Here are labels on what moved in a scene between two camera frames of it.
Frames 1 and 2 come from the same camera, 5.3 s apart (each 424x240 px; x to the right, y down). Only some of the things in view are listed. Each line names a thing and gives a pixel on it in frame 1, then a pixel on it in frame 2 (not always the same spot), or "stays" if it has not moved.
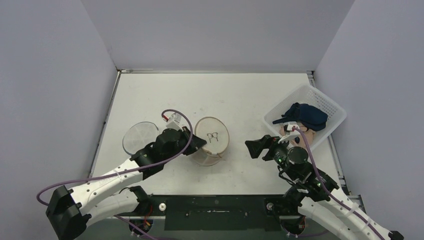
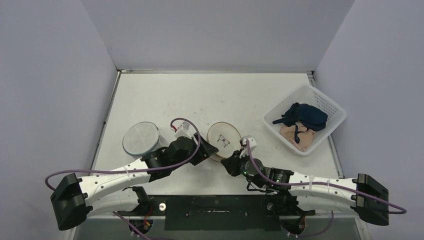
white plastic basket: x=308 y=94 stays
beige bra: x=309 y=135 stays
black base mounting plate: x=223 y=213 stays
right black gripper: x=268 y=148 → x=232 y=161
